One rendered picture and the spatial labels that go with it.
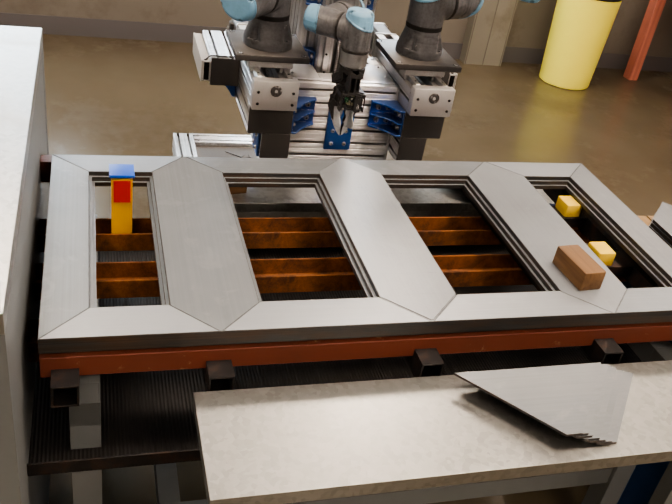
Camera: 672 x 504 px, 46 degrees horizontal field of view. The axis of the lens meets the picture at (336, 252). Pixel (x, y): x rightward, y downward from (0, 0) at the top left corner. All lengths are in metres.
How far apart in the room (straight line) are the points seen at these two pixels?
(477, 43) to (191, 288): 4.63
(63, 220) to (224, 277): 0.41
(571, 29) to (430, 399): 4.51
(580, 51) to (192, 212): 4.37
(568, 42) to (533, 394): 4.46
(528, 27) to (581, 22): 0.56
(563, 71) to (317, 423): 4.73
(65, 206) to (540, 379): 1.13
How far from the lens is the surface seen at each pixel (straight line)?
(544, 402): 1.68
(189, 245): 1.81
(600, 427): 1.71
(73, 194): 1.99
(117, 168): 2.03
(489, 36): 6.09
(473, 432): 1.62
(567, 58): 5.97
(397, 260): 1.86
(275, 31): 2.44
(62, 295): 1.66
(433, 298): 1.76
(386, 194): 2.13
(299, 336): 1.61
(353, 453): 1.51
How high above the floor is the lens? 1.83
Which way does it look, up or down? 32 degrees down
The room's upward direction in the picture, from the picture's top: 10 degrees clockwise
